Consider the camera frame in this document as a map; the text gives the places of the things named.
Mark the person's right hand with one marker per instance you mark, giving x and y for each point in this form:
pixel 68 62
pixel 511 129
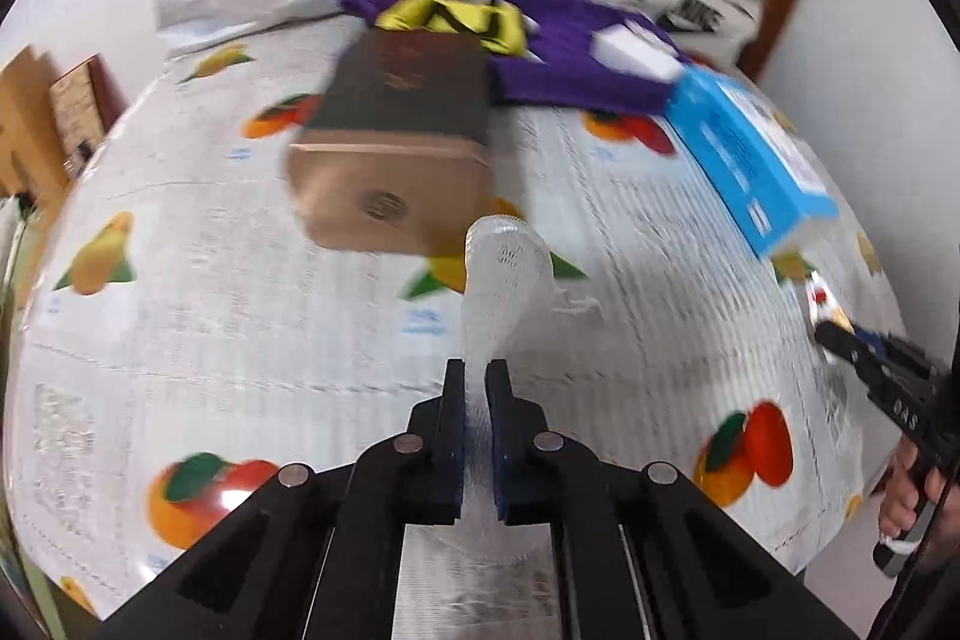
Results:
pixel 900 497

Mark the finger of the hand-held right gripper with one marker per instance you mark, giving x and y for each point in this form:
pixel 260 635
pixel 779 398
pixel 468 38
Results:
pixel 844 347
pixel 892 355

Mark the small red white packet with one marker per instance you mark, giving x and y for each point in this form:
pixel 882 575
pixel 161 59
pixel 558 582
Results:
pixel 821 299

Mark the wooden chair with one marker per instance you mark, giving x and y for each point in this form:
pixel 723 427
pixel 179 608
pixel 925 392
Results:
pixel 22 115

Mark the patterned brown book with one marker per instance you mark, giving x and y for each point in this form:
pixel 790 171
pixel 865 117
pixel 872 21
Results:
pixel 79 108

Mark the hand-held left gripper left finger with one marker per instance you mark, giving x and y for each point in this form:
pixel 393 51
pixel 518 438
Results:
pixel 454 445

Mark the purple towel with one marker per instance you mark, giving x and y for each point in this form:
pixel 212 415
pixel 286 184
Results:
pixel 570 63

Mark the white sponge block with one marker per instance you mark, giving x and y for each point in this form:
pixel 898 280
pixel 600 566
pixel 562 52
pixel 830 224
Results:
pixel 634 51

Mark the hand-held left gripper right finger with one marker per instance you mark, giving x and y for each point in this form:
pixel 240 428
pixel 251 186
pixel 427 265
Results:
pixel 501 445

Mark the blue cardboard box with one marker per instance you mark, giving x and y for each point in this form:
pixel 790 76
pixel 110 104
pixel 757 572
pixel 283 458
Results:
pixel 735 153

